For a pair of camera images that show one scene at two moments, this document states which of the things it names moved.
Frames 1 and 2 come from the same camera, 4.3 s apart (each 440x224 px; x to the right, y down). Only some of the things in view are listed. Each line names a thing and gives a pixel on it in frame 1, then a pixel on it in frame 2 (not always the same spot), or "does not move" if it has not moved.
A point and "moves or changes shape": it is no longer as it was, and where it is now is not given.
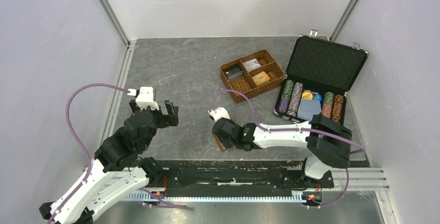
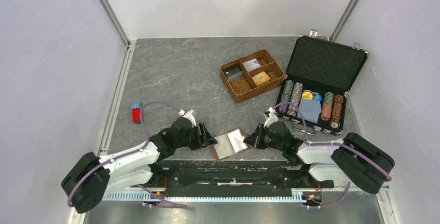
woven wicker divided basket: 251,74 does not move
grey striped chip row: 294,99 does not move
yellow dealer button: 307,95 does not move
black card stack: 235,73 does not move
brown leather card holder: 218,142 moves or changes shape
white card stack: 251,64 does not move
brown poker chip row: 337,110 does not move
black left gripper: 173,119 -> 204,140
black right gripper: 225,143 -> 255,139
